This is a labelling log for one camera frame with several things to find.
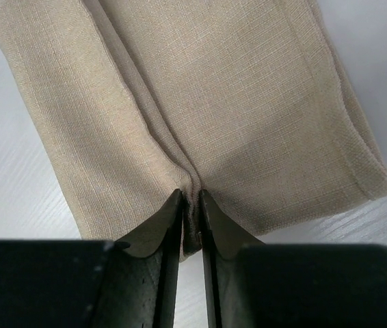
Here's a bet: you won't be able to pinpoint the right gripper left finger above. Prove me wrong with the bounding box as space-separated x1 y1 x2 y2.
0 190 183 327

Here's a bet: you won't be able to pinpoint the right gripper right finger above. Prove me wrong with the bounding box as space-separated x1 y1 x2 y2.
200 190 387 327

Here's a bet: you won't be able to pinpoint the beige cloth napkin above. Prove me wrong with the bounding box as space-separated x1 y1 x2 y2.
0 1 387 256

